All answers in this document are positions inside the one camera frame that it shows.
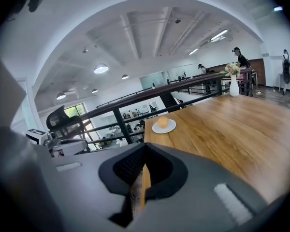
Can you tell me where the white round plate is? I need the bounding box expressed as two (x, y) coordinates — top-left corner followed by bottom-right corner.
(152, 118), (177, 134)

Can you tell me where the white ceramic vase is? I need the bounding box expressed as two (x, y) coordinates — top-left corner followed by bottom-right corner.
(229, 74), (240, 97)

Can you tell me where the long ceiling tube light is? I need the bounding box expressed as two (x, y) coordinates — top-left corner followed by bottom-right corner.
(210, 29), (229, 42)

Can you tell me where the black staircase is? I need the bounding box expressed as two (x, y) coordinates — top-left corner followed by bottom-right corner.
(160, 92), (182, 111)

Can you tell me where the window with green view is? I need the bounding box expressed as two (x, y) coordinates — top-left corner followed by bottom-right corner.
(63, 103), (86, 118)

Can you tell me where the brown wooden wall cabinet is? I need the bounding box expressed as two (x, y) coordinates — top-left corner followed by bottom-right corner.
(207, 58), (267, 87)

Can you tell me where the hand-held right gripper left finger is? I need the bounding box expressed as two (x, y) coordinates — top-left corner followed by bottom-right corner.
(50, 143), (146, 232)

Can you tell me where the pale flower bouquet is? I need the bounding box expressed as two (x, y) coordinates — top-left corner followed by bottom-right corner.
(219, 61), (243, 78)

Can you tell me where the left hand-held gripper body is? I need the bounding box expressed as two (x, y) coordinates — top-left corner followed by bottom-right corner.
(25, 128), (88, 158)

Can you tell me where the black mesh office chair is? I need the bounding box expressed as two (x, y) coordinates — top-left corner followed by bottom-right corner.
(46, 105), (88, 140)

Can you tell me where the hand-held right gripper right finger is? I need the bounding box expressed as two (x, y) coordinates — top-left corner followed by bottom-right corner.
(134, 143), (269, 232)

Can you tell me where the orange round food bun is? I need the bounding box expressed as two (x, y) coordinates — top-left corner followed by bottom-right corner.
(157, 116), (169, 128)

